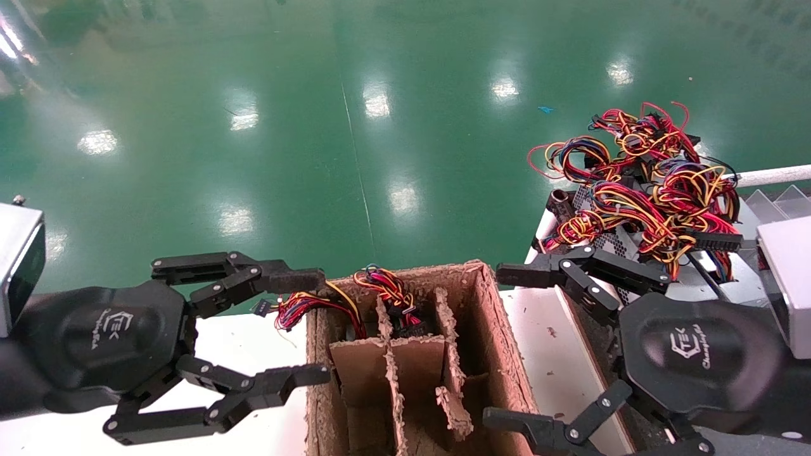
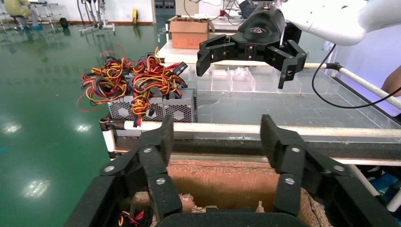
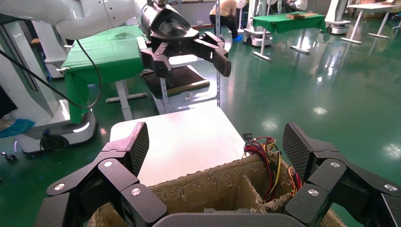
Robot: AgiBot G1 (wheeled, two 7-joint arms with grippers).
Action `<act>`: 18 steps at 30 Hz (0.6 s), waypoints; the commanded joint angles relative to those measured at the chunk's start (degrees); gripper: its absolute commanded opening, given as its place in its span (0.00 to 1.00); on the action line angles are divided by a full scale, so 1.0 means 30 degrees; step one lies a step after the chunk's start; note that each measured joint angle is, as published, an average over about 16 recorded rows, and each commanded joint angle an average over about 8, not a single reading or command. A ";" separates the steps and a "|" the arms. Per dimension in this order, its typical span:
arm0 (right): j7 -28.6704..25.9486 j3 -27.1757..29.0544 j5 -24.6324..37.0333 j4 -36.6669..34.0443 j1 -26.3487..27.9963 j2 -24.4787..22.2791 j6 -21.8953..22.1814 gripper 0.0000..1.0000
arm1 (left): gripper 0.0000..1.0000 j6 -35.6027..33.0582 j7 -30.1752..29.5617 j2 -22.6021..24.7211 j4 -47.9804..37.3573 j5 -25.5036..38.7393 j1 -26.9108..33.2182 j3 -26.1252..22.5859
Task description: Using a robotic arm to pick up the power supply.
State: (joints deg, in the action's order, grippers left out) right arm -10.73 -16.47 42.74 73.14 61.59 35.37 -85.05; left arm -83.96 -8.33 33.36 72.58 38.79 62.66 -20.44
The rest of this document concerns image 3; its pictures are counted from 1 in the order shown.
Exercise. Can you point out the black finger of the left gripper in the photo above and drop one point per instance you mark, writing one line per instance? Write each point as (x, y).
(216, 55)
(158, 64)

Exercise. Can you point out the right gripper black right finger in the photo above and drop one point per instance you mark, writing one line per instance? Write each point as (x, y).
(325, 175)

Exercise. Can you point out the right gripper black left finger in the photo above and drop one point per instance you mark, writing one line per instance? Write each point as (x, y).
(120, 163)

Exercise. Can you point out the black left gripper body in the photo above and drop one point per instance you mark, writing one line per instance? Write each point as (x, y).
(166, 25)

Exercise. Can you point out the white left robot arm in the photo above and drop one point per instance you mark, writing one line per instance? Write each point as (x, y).
(78, 15)

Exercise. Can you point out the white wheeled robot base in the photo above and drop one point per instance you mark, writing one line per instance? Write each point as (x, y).
(336, 25)
(257, 36)
(40, 109)

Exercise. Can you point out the black mat board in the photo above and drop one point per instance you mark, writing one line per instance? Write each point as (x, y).
(184, 80)

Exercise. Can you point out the grey metal shelf rack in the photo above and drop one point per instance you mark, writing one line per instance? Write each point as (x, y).
(218, 87)

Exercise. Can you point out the crouching person yellow shirt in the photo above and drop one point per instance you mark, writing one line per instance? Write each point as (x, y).
(225, 9)

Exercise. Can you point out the table with green cloth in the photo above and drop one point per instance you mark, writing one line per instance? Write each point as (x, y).
(103, 53)
(288, 23)

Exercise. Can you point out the white stand fan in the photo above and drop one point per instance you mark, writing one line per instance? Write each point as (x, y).
(240, 3)

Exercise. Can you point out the wooden blocks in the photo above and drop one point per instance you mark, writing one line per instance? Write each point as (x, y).
(297, 15)

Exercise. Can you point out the worn cardboard box with dividers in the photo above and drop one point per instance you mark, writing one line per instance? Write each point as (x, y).
(213, 188)

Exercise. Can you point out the person in white shirt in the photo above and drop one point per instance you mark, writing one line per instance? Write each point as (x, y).
(300, 3)

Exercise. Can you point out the white robot column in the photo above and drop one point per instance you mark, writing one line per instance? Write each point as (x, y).
(50, 50)

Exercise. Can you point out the white table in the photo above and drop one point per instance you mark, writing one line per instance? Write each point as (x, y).
(372, 6)

